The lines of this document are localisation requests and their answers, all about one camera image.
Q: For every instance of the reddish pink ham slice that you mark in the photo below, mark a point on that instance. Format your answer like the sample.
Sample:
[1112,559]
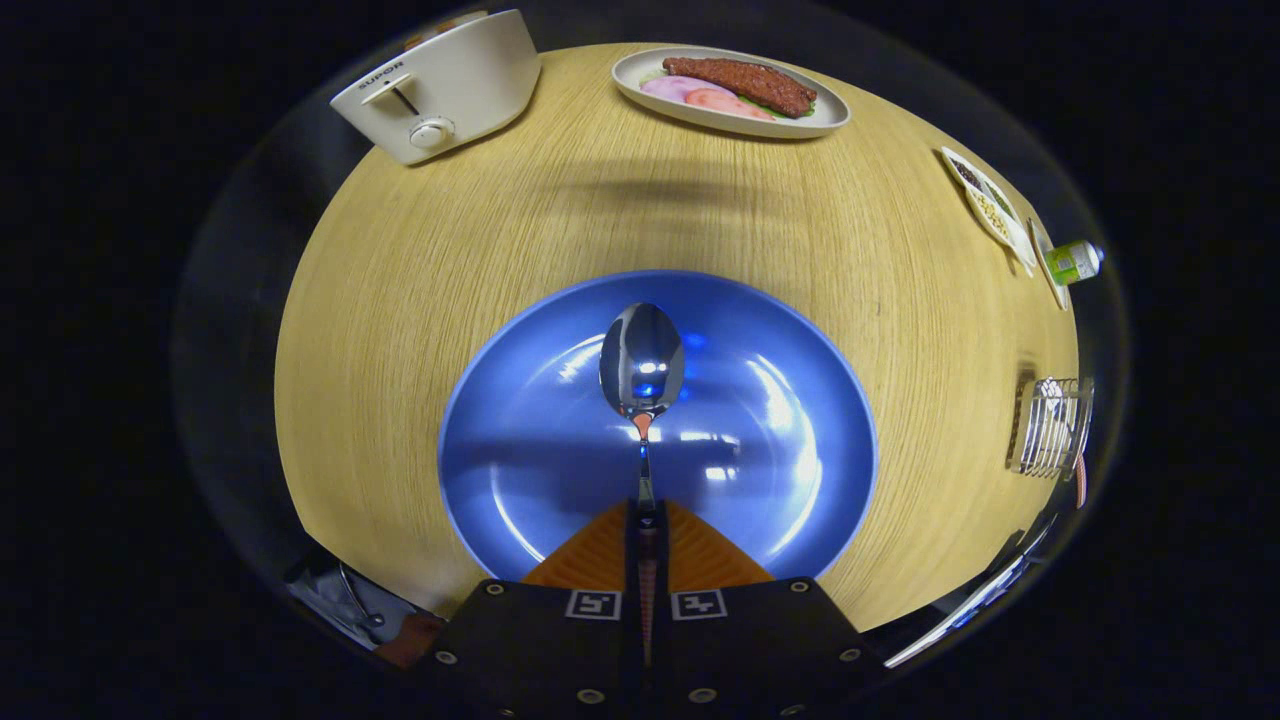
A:
[730,104]

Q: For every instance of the blue plate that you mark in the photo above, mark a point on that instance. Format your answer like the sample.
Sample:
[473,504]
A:
[760,450]

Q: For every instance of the pile of yellow soybeans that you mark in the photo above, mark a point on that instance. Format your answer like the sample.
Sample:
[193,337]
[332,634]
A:
[990,215]

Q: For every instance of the green lettuce leaf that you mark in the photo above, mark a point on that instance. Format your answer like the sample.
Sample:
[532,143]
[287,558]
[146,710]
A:
[795,109]

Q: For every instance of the pale pink ham slice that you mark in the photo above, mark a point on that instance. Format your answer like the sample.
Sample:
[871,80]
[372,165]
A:
[670,88]

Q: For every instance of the white toaster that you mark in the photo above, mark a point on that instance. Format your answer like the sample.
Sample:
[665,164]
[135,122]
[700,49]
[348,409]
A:
[470,80]

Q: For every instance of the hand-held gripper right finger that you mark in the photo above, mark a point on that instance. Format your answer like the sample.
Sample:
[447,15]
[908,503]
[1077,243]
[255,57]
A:
[664,560]

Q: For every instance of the black tablet cover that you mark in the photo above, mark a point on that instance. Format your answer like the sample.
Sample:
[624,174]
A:
[1005,552]

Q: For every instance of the divided white tray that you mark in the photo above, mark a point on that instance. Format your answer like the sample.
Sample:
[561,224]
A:
[1012,238]

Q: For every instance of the small white dish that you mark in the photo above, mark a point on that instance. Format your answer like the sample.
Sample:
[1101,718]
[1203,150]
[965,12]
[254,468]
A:
[1040,245]

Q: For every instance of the brown meat piece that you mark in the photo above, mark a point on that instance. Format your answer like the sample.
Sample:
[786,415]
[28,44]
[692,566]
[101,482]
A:
[740,80]

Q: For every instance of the green label bottle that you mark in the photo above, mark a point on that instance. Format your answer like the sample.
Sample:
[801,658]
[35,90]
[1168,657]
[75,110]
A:
[1072,263]

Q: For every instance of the oval white plate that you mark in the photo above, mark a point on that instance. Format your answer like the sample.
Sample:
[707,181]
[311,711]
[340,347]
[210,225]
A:
[830,112]

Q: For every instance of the pile of green beans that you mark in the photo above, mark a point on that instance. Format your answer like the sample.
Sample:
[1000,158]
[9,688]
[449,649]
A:
[1000,200]

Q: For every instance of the pile of dark red beans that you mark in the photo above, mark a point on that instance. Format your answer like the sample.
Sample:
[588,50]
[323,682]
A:
[965,174]

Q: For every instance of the person's grey clothing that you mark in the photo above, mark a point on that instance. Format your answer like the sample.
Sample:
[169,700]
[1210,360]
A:
[330,600]

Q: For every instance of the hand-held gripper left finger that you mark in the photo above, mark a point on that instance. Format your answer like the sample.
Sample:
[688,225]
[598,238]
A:
[631,560]

